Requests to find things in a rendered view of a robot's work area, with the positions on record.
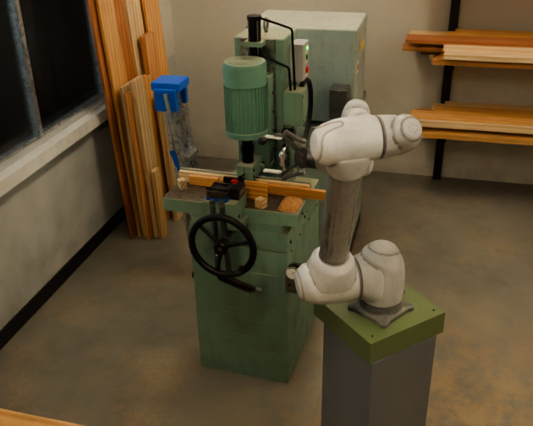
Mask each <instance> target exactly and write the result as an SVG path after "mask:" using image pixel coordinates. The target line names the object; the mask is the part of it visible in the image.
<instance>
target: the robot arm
mask: <svg viewBox="0 0 533 426"><path fill-rule="evenodd" d="M288 136H289V137H290V138H292V139H294V140H296V141H297V142H299V143H300V144H301V145H302V146H303V147H302V148H300V147H299V146H297V145H296V144H295V143H294V142H293V141H292V140H291V139H290V138H289V137H288ZM264 137H266V138H268V139H284V140H285V141H286V142H287V143H288V144H289V145H290V146H291V147H292V148H293V150H294V151H295V153H294V164H293V165H292V166H291V167H289V168H288V169H286V170H285V171H284V172H282V171H281V170H274V169H266V168H265V169H264V170H263V172H270V173H272V175H273V176H279V177H280V178H281V181H285V180H288V179H290V178H294V177H297V176H304V175H305V168H313V169H317V171H319V172H327V173H328V175H327V189H326V197H325V204H324V215H323V222H322V230H321V243H320V247H318V248H316V249H315V250H314V251H313V253H312V255H311V257H310V258H309V259H308V261H307V262H306V263H304V264H302V265H301V266H300V267H299V268H298V269H297V271H296V272H295V274H294V282H295V286H296V290H297V293H298V295H299V298H301V299H303V300H304V301H305V302H307V303H313V304H320V305H324V304H334V303H344V302H349V301H352V300H356V299H358V300H356V301H354V302H352V303H349V304H348V310H349V311H353V312H356V313H357V314H359V315H361V316H363V317H365V318H366V319H368V320H370V321H372V322H374V323H375V324H377V325H378V326H379V327H380V328H382V329H387V328H388V327H389V325H390V324H392V323H393V322H394V321H395V320H397V319H398V318H400V317H401V316H403V315H404V314H406V313H408V312H410V311H413V310H414V304H412V303H408V302H405V301H404V300H403V295H404V294H405V290H404V282H405V267H404V259H403V256H402V254H401V253H400V252H399V250H398V247H397V246H396V245H395V244H394V243H392V242H390V241H388V240H376V241H373V242H370V243H368V244H367V245H366V246H365V247H364V248H363V249H362V252H359V253H358V254H356V255H354V256H353V255H352V254H351V253H350V252H349V248H350V243H351V237H352V231H353V226H354V216H355V211H356V206H357V199H358V194H359V189H360V179H361V177H364V176H368V175H369V174H370V173H371V171H372V169H373V165H374V160H380V159H385V158H388V157H392V156H399V155H402V154H405V153H407V152H409V151H411V150H413V149H414V148H415V147H416V146H417V145H418V144H419V143H420V140H421V138H422V127H421V124H420V121H419V120H418V119H417V118H416V117H413V116H411V115H409V114H401V115H399V116H397V115H371V114H370V108H369V107H368V105H367V103H366V102H365V101H363V100H361V99H353V100H351V101H349V102H348V103H347V104H346V105H345V107H344V109H343V112H342V115H341V118H336V119H333V120H330V121H328V122H325V123H323V124H321V125H320V126H318V127H316V128H315V130H314V131H313V132H312V134H311V137H310V149H308V148H306V143H307V140H306V139H301V138H300V137H298V136H297V135H295V134H293V133H291V132H290V131H288V130H287V129H285V130H284V131H283V133H282V134H277V133H275V134H274V135H269V134H267V135H265V136H264ZM296 166H299V167H300V168H301V170H299V171H298V172H295V173H293V174H290V175H288V176H286V177H285V176H284V175H285V174H286V173H287V172H289V171H291V170H292V169H294V168H295V167H296Z"/></svg>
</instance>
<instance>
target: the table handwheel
mask: <svg viewBox="0 0 533 426"><path fill-rule="evenodd" d="M209 221H224V222H227V223H229V224H231V225H233V226H234V227H236V228H238V229H239V230H240V231H241V232H242V233H243V235H244V236H245V238H246V240H247V241H242V242H237V243H231V241H232V240H233V239H234V237H235V235H236V234H237V233H238V232H236V231H230V230H228V235H226V236H224V237H223V238H219V239H217V238H215V237H214V236H213V235H212V234H211V233H210V232H209V231H208V230H207V229H206V228H205V227H204V226H203V224H205V223H207V222H209ZM199 228H200V229H201V230H202V231H203V232H204V233H205V234H206V235H207V236H208V237H209V238H210V239H211V240H212V241H213V242H214V243H215V244H214V246H213V249H214V251H215V252H216V253H217V254H218V258H217V267H216V268H214V267H212V266H211V265H209V264H207V263H206V262H205V261H204V260H203V259H202V258H201V256H200V254H199V252H198V250H197V248H196V245H195V235H196V233H197V231H198V229H199ZM188 240H189V247H190V252H191V254H192V256H193V257H194V259H195V261H196V262H197V263H198V264H199V265H200V266H201V267H202V268H203V269H204V270H206V271H208V272H209V273H211V274H213V275H215V276H220V277H224V278H234V277H237V276H236V275H235V271H236V270H232V271H225V270H220V266H221V261H222V257H223V255H225V254H226V253H227V252H228V251H229V249H230V248H232V247H236V246H241V245H248V244H249V247H250V257H249V259H248V261H247V263H246V264H245V265H244V269H243V272H242V274H241V276H242V275H243V274H245V273H246V272H248V271H249V270H250V269H251V267H252V266H253V264H254V263H255V261H256V252H257V251H256V242H255V239H254V238H253V236H252V234H251V233H250V231H249V230H248V228H247V227H246V226H245V225H244V224H243V223H241V222H240V221H238V220H236V219H235V218H233V217H231V216H227V215H224V214H210V215H206V216H203V217H201V218H200V219H198V220H197V221H196V222H195V223H194V224H193V226H192V227H191V228H190V233H189V239H188Z"/></svg>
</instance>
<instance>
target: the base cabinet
mask: <svg viewBox="0 0 533 426"><path fill-rule="evenodd" d="M318 222H319V200H318V199H317V200H316V202H315V204H314V205H313V207H312V208H311V210H310V213H309V215H308V216H307V217H306V219H305V222H304V224H303V225H302V227H301V228H300V230H299V233H298V234H297V236H296V238H295V240H294V241H293V243H292V245H291V247H290V249H289V251H288V252H287V253H280V252H275V251H269V250H263V249H256V251H257V252H256V261H255V263H254V264H253V266H252V267H251V269H250V270H249V271H248V272H246V273H245V274H243V275H242V276H238V277H235V278H236V279H238V280H241V281H244V282H246V283H249V284H251V285H253V286H255V287H259V288H261V293H260V294H259V293H257V292H253V291H252V293H251V294H249V293H247V292H244V291H242V290H239V289H238V288H236V287H232V286H231V285H230V286H229V285H228V284H227V283H224V282H222V281H219V280H218V279H217V276H215V275H213V274H211V273H209V272H208V271H206V270H204V269H203V268H202V267H201V266H200V265H199V264H198V263H197V262H196V261H195V259H194V257H193V256H192V261H193V271H194V283H195V302H196V313H197V324H198V334H199V344H200V355H201V366H203V367H208V368H212V369H220V370H224V371H228V372H233V373H237V374H245V375H249V376H254V377H258V378H263V379H267V380H275V381H279V382H283V383H288V381H289V379H290V376H291V374H292V373H293V370H294V366H295V364H296V362H297V360H298V358H299V355H300V352H301V350H302V348H303V346H304V344H305V340H306V337H307V336H308V334H309V331H310V328H311V326H312V323H313V321H314V319H315V317H316V316H315V315H314V304H313V303H307V302H305V301H304V300H303V299H301V298H299V295H298V294H297V293H291V292H285V276H286V274H285V270H286V269H287V267H288V265H290V264H292V263H293V262H296V263H301V264H304V263H306V262H307V261H308V259H309V258H310V257H311V255H312V253H313V251H314V250H315V249H317V248H318ZM195 245H196V248H197V250H198V252H199V254H200V256H201V258H202V259H203V260H204V261H205V262H206V263H207V264H209V265H211V266H212V267H214V268H215V260H214V252H213V251H214V250H213V243H211V242H205V241H199V240H195ZM229 250H230V251H229V252H230V258H231V266H232V270H237V269H238V268H239V267H240V266H241V265H242V266H244V265H245V264H246V263H247V261H248V259H249V257H250V248H246V247H240V246H236V247H232V248H230V249H229Z"/></svg>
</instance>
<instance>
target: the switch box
mask: <svg viewBox="0 0 533 426"><path fill-rule="evenodd" d="M306 46H308V50H306ZM306 51H307V53H305V52H306ZM306 54H307V55H308V59H307V63H305V61H306V59H305V57H306ZM294 63H295V81H304V79H305V78H306V77H307V76H308V75H309V73H308V74H307V73H306V71H305V69H306V67H307V66H309V40H305V39H295V40H294ZM290 73H291V80H294V78H293V61H292V43H291V44H290ZM306 74H307V75H306ZM305 75H306V76H305Z"/></svg>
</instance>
